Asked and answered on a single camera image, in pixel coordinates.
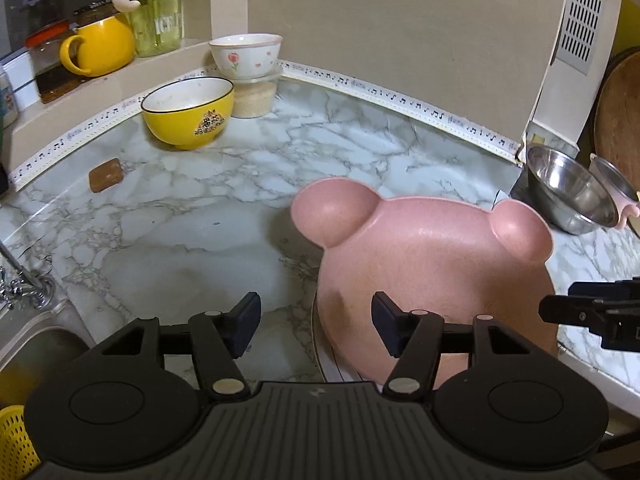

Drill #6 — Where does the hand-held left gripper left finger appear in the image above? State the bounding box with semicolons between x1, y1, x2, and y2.
102;291;263;403

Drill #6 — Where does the white plate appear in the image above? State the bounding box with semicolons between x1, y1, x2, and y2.
311;287;386;393

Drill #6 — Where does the yellow mug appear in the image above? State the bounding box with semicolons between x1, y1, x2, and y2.
59;14;136;78

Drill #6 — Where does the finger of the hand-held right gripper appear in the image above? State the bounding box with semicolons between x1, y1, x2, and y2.
539;294;640;352
568;277;640;306

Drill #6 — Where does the music note edge tape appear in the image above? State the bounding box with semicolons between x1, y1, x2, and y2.
7;57;523;193

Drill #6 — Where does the pink pot with steel lining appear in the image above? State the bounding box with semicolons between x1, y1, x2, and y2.
587;152;640;231

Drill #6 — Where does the metal faucet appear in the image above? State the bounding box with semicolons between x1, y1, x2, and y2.
0;240;56;311

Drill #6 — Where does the white box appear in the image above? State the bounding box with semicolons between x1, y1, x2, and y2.
0;50;41;128

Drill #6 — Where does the stainless steel bowl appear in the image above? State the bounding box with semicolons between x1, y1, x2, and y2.
525;143;618;235

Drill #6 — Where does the yellow plastic cutting board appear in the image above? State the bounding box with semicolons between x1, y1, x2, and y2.
611;0;640;58

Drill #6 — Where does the green glass jar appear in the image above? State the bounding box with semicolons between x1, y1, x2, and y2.
122;0;183;58

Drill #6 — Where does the glass jar with red lid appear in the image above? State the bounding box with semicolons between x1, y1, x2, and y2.
25;20;83;105

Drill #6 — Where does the yellow bowl with black rim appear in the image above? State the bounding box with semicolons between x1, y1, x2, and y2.
141;77;235;151

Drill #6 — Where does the clear plastic container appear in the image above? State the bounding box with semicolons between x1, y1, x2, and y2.
227;62;284;119

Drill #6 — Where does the steel sink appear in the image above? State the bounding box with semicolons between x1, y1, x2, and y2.
0;310;96;411

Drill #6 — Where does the yellow plastic basket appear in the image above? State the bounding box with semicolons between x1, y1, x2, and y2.
0;405;42;480

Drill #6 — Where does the white floral bowl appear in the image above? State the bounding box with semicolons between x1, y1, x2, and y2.
209;33;283;80

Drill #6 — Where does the round wooden cutting board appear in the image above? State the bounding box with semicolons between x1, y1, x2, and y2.
592;50;640;196

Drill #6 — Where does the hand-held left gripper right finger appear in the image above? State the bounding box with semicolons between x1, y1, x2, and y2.
371;291;538;403

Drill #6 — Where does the pink bear-shaped plate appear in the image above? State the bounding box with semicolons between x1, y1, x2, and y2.
291;177;560;386

